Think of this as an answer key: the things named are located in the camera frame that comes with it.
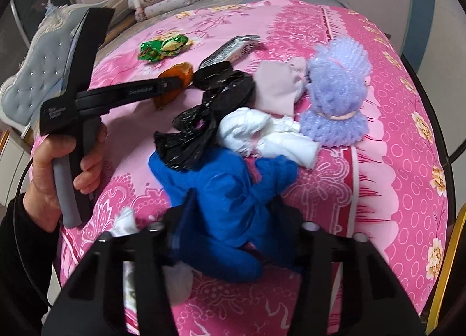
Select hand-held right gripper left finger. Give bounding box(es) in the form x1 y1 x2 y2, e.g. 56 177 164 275
41 189 198 336

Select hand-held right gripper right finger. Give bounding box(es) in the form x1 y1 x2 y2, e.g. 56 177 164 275
269 199 427 336

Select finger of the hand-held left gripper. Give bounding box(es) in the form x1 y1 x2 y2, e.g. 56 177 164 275
108 77 185 115

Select orange peel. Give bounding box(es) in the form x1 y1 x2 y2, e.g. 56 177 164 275
152 61 193 110

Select green candy wrapper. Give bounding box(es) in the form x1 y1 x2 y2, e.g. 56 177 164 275
137 34 190 63

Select blue plastic bag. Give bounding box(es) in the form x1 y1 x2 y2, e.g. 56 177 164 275
147 147 303 284

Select black plastic bag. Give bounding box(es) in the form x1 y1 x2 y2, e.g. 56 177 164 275
153 63 255 173

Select white cloth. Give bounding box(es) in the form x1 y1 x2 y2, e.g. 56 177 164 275
217 107 321 171

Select purple foam fruit net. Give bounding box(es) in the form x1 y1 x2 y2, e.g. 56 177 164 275
299 35 373 148

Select person's left forearm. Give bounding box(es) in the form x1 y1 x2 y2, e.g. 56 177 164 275
0 190 63 336

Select person's left hand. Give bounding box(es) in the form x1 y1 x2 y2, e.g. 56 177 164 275
31 121 109 233

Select grey tufted headboard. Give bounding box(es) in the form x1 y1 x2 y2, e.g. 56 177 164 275
0 0 90 133

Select white crumpled tissue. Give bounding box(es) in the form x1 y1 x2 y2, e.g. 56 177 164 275
109 205 140 238

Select silver black snack wrapper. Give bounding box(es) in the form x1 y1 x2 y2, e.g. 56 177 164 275
198 34 261 69

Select pink floral bed sheet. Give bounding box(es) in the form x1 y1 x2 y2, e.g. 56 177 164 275
57 0 457 336

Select pale pink cloth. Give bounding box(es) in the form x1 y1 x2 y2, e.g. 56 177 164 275
253 56 309 116

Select thin black cable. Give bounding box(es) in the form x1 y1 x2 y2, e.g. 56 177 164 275
14 153 51 309

